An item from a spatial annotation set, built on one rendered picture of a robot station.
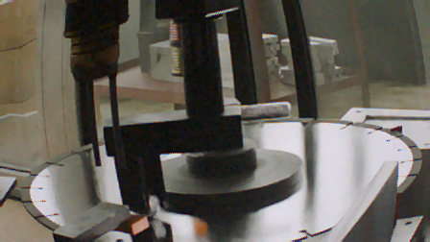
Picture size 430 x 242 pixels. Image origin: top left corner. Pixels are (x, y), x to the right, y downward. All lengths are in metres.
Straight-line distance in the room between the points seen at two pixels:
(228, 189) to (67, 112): 0.66
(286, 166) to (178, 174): 0.07
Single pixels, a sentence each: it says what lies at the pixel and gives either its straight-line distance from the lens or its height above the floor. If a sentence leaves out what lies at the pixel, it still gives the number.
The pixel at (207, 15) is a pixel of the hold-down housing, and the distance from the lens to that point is 0.69.
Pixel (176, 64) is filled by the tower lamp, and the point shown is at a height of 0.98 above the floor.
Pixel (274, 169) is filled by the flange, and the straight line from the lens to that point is 0.80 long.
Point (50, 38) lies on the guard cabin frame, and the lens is 1.40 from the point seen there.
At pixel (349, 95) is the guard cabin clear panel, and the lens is 1.26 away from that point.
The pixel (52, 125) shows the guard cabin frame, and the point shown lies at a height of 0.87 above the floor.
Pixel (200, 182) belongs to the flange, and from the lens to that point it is 0.78.
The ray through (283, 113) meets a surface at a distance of 0.80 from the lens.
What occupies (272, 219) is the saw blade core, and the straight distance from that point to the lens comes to 0.72.
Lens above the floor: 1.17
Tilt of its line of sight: 13 degrees down
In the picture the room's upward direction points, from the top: 5 degrees counter-clockwise
